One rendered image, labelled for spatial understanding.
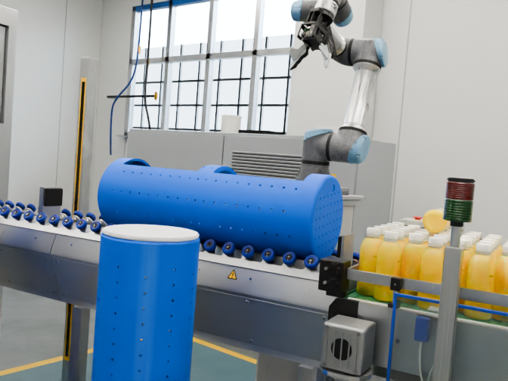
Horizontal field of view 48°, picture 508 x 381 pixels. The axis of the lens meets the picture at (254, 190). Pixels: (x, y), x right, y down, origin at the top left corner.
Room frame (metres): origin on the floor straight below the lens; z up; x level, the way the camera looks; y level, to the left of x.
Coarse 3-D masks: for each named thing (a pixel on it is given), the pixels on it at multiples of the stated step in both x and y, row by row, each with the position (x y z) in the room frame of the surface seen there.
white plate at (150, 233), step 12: (108, 228) 1.62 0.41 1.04; (120, 228) 1.64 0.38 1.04; (132, 228) 1.66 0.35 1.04; (144, 228) 1.68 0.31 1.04; (156, 228) 1.70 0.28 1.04; (168, 228) 1.72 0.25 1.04; (180, 228) 1.74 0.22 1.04; (144, 240) 1.51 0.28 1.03; (156, 240) 1.52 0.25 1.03; (168, 240) 1.53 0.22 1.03; (180, 240) 1.55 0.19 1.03
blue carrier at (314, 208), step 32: (128, 160) 2.18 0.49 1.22; (128, 192) 2.06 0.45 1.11; (160, 192) 1.99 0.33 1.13; (192, 192) 1.93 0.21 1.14; (224, 192) 1.88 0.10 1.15; (256, 192) 1.83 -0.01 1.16; (288, 192) 1.78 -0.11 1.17; (320, 192) 1.76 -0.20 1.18; (128, 224) 2.11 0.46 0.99; (160, 224) 2.01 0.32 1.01; (192, 224) 1.94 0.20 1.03; (224, 224) 1.87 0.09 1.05; (256, 224) 1.81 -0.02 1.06; (288, 224) 1.75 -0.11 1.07; (320, 224) 1.78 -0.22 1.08; (320, 256) 1.80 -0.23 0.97
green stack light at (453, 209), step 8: (448, 200) 1.30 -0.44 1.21; (456, 200) 1.28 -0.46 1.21; (464, 200) 1.28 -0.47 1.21; (448, 208) 1.30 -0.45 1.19; (456, 208) 1.28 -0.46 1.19; (464, 208) 1.28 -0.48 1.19; (472, 208) 1.29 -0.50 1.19; (448, 216) 1.29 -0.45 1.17; (456, 216) 1.28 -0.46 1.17; (464, 216) 1.28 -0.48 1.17
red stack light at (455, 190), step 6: (450, 186) 1.30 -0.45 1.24; (456, 186) 1.29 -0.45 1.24; (462, 186) 1.28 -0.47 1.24; (468, 186) 1.28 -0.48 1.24; (474, 186) 1.29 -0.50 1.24; (450, 192) 1.30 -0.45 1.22; (456, 192) 1.28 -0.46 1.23; (462, 192) 1.28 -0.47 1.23; (468, 192) 1.28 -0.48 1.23; (474, 192) 1.30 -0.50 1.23; (450, 198) 1.29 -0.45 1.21; (456, 198) 1.28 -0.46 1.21; (462, 198) 1.28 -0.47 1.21; (468, 198) 1.28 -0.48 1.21
